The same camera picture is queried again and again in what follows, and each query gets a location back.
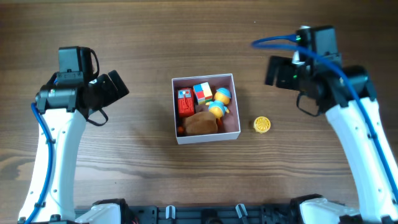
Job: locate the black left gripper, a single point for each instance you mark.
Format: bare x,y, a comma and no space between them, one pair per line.
112,93

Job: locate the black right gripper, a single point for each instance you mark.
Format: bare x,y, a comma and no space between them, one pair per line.
282,65

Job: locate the yellow round wheel toy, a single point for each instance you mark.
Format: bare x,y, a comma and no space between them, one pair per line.
262,124

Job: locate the orange blue duck toy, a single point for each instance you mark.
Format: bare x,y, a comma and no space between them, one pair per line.
218,107

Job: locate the white cardboard box pink inside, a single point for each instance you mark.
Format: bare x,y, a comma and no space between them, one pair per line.
231,123

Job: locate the colourful puzzle cube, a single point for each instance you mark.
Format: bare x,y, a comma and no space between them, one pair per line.
203,93

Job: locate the brown plush toy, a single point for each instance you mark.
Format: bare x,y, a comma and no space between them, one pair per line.
198,124

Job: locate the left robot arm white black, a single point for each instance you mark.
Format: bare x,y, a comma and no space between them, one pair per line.
62,108

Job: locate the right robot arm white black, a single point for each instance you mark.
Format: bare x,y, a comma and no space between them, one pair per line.
346,96

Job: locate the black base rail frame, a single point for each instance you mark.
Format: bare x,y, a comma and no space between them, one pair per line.
267,213

